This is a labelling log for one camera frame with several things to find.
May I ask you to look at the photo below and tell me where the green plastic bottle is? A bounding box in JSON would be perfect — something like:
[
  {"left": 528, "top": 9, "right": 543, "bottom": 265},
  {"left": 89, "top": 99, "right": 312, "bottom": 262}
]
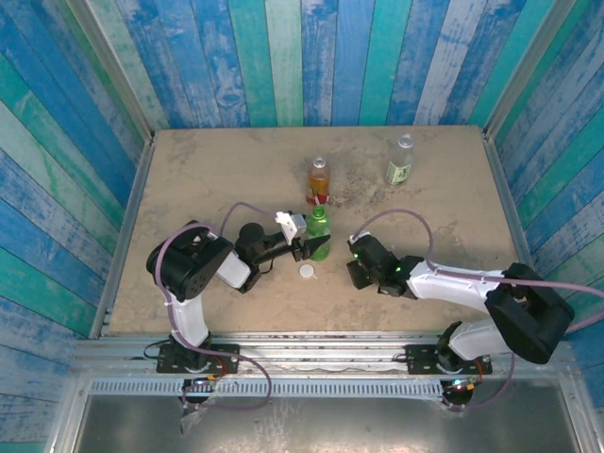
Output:
[{"left": 305, "top": 205, "right": 332, "bottom": 262}]

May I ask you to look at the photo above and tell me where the orange tea bottle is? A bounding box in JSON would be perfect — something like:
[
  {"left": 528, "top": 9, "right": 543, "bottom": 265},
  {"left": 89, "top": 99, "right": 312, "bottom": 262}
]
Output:
[{"left": 306, "top": 157, "right": 331, "bottom": 207}]

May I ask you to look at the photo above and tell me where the clear bottle with green label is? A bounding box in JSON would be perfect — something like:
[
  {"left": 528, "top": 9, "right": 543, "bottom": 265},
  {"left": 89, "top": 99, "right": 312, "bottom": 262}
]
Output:
[{"left": 386, "top": 133, "right": 415, "bottom": 186}]

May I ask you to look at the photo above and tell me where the shiny metal sheet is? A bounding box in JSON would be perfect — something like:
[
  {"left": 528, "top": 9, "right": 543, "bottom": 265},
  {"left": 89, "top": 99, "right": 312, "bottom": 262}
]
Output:
[{"left": 46, "top": 394, "right": 596, "bottom": 453}]

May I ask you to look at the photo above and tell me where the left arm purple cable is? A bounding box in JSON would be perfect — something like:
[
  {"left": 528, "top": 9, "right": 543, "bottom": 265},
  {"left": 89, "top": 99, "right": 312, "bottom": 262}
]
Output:
[{"left": 158, "top": 201, "right": 280, "bottom": 411}]

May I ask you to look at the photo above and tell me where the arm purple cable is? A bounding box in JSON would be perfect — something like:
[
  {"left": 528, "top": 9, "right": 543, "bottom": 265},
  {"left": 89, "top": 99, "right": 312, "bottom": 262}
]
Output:
[
  {"left": 351, "top": 210, "right": 604, "bottom": 411},
  {"left": 158, "top": 201, "right": 280, "bottom": 411}
]

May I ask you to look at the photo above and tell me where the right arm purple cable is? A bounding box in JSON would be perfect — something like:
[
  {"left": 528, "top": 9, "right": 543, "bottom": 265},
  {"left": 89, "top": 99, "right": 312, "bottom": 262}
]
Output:
[{"left": 351, "top": 210, "right": 604, "bottom": 411}]

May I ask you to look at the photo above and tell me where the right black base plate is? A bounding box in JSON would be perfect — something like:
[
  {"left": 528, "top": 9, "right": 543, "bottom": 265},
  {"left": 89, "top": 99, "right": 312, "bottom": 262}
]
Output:
[{"left": 406, "top": 344, "right": 493, "bottom": 377}]

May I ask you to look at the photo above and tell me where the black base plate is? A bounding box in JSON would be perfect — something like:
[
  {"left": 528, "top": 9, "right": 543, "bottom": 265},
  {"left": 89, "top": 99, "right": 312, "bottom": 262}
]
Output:
[
  {"left": 406, "top": 344, "right": 493, "bottom": 377},
  {"left": 156, "top": 343, "right": 241, "bottom": 375}
]

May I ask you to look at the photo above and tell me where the aluminium mounting rail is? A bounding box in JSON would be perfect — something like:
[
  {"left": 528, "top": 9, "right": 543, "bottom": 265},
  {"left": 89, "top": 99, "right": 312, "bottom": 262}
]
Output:
[{"left": 73, "top": 332, "right": 575, "bottom": 378}]

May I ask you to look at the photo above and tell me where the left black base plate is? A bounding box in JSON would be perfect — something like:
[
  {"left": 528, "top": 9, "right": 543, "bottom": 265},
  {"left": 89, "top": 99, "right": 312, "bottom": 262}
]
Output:
[{"left": 156, "top": 343, "right": 241, "bottom": 375}]

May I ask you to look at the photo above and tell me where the left aluminium table edge rail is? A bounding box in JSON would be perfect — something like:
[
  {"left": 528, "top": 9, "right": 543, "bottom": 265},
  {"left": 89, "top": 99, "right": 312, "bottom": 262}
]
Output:
[{"left": 89, "top": 131, "right": 157, "bottom": 339}]

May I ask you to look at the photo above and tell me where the aluminium table edge rail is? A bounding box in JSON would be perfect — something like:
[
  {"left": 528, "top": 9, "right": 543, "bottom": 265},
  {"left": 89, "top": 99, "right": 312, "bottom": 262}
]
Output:
[
  {"left": 480, "top": 126, "right": 561, "bottom": 341},
  {"left": 89, "top": 131, "right": 157, "bottom": 339}
]

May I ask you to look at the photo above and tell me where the slotted grey cable duct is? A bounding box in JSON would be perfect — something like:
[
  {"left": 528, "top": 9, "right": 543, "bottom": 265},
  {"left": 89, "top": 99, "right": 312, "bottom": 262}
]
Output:
[{"left": 89, "top": 379, "right": 445, "bottom": 398}]

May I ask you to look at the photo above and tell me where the right aluminium table edge rail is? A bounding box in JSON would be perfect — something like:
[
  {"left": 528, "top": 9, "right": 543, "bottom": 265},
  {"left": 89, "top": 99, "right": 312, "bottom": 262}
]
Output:
[{"left": 480, "top": 126, "right": 561, "bottom": 341}]

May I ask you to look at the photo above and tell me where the left aluminium corner post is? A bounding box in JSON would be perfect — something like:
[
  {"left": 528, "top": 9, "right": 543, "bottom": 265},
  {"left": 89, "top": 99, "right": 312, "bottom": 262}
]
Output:
[{"left": 65, "top": 0, "right": 156, "bottom": 143}]

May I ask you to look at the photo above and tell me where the aluminium corner post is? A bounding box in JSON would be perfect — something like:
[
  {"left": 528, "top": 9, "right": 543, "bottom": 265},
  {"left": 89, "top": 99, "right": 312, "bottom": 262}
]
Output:
[
  {"left": 484, "top": 0, "right": 575, "bottom": 138},
  {"left": 65, "top": 0, "right": 156, "bottom": 143}
]

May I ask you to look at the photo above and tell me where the right aluminium corner post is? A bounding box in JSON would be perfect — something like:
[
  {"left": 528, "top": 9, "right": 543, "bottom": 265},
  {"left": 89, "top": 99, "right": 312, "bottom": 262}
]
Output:
[{"left": 484, "top": 0, "right": 575, "bottom": 138}]

